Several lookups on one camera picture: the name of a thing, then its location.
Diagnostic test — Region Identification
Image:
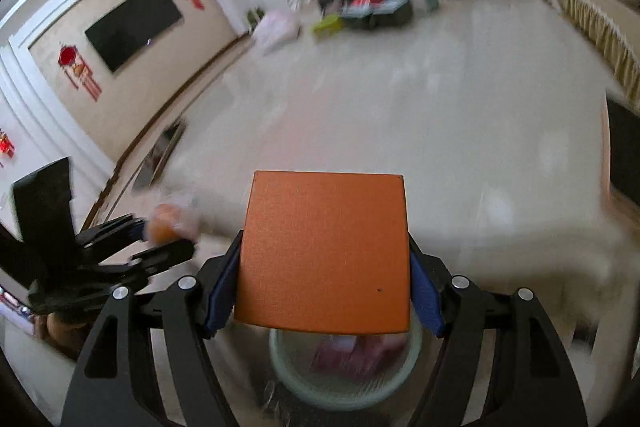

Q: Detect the clear bag with orange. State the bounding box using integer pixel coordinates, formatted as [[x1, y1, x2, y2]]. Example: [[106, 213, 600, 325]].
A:
[[144, 194, 200, 246]]

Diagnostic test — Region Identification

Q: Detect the orange cardboard box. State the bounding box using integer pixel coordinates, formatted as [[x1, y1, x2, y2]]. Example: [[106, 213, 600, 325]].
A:
[[234, 170, 410, 335]]

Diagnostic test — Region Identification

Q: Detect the left hand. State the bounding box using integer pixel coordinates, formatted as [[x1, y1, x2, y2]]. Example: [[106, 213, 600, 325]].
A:
[[34, 313, 91, 361]]

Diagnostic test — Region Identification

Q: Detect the black smartphone on table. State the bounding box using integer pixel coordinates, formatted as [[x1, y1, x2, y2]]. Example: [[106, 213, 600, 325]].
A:
[[132, 118, 186, 192]]

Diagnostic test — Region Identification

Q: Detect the pale green mesh wastebasket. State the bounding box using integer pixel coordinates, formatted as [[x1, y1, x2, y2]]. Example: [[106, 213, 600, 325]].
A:
[[269, 322, 422, 412]]

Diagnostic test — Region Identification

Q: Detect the pink white tissue pack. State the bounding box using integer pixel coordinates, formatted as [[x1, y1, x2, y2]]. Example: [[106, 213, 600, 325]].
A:
[[252, 10, 302, 54]]

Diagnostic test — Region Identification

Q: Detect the ornate cream sofa right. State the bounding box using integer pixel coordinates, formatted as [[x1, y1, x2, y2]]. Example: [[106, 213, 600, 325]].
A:
[[548, 0, 639, 108]]

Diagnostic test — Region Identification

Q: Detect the wall mounted black television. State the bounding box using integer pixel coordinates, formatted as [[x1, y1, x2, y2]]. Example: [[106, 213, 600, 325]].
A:
[[85, 0, 183, 72]]

